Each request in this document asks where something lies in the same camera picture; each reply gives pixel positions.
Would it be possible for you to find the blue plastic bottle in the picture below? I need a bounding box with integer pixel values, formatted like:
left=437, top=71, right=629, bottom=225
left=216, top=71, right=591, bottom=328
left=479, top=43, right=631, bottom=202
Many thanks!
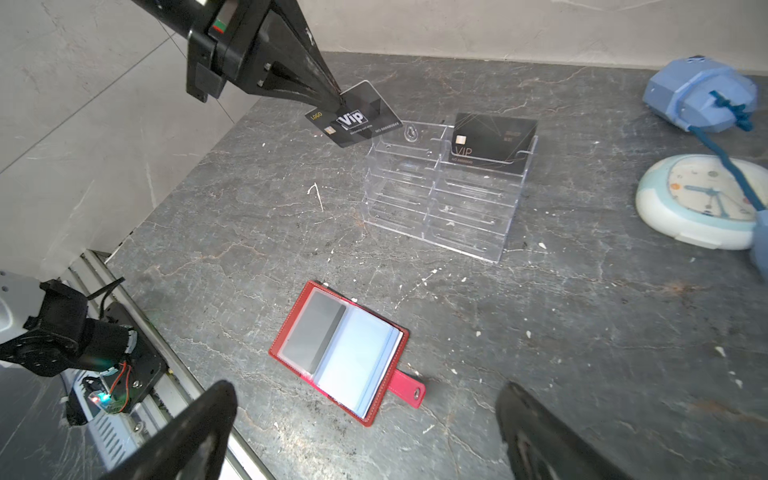
left=643, top=56, right=758, bottom=133

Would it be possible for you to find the black VIP logo card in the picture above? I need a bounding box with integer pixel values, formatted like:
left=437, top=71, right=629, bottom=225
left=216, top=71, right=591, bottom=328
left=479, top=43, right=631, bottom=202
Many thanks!
left=305, top=80, right=403, bottom=148

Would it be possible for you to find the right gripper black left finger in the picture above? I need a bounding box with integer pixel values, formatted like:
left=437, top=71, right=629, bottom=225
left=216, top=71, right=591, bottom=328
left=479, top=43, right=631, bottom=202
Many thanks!
left=103, top=380, right=238, bottom=480

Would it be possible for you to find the red card holder wallet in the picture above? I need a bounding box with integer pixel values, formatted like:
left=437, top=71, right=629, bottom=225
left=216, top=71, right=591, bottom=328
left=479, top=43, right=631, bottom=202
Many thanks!
left=269, top=281, right=426, bottom=427

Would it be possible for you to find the clear acrylic organizer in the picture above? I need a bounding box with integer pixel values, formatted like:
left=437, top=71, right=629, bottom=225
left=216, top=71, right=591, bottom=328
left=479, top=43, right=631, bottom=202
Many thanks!
left=361, top=122, right=538, bottom=263

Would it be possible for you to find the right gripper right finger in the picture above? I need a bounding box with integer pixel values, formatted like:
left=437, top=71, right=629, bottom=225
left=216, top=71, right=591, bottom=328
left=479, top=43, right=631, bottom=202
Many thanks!
left=495, top=382, right=630, bottom=479

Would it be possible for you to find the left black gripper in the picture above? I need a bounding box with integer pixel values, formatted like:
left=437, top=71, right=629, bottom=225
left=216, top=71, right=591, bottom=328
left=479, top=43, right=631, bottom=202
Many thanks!
left=136, top=1, right=342, bottom=111

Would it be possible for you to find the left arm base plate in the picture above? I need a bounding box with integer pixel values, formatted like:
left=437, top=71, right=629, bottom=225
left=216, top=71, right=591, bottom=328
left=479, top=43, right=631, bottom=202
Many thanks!
left=62, top=299, right=169, bottom=427

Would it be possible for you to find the grey credit card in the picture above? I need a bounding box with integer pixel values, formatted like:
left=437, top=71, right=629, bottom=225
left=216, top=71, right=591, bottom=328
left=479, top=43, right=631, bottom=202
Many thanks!
left=279, top=289, right=347, bottom=375

